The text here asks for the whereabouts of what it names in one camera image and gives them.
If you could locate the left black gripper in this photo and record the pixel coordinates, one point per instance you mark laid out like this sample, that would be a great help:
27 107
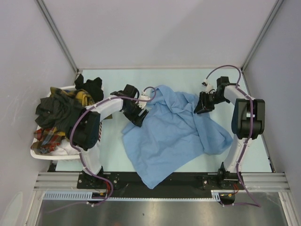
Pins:
135 118

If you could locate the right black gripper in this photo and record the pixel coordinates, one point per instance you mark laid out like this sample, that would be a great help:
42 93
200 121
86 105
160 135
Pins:
203 102

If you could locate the light blue long sleeve shirt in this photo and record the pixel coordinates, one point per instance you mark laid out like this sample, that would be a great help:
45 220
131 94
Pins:
171 136

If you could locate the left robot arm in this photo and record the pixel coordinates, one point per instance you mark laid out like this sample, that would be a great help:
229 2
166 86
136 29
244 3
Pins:
84 129

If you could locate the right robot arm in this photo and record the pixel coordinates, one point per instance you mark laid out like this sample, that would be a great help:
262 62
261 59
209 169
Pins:
248 122

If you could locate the black shirt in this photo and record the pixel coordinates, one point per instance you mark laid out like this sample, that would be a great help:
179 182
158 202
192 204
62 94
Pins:
93 87

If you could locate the yellow plaid shirt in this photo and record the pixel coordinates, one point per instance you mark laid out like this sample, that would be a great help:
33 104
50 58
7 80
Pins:
80 99

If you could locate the white shirt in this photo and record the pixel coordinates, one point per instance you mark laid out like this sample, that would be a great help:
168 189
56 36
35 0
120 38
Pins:
64 151

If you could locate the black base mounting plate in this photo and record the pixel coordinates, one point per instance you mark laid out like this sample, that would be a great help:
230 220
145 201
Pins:
176 185

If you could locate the dark grey striped shirt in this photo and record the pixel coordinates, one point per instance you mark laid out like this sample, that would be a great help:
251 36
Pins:
45 120

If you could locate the red plaid shirt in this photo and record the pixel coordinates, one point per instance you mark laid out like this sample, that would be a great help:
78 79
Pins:
47 140

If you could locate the white laundry basket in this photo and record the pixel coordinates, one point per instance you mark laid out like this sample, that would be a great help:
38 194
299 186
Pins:
36 155

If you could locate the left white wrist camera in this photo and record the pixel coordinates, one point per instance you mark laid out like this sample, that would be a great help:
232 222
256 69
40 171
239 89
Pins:
143 100

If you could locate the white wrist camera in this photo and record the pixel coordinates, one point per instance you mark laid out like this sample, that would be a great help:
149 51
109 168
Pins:
209 88
143 100

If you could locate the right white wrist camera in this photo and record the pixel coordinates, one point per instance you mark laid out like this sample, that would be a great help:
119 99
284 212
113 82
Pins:
209 88

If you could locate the aluminium front rail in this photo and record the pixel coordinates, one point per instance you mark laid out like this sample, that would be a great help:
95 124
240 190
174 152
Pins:
255 182

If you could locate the white slotted cable duct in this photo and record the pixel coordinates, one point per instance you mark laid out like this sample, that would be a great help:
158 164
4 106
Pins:
96 197

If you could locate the left aluminium frame post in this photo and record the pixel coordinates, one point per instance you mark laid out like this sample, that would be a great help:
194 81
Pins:
56 33

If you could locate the aluminium frame post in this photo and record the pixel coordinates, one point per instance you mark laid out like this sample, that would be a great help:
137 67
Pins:
56 33
263 31

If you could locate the right aluminium frame post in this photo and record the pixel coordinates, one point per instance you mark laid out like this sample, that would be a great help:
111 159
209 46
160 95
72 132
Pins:
263 31

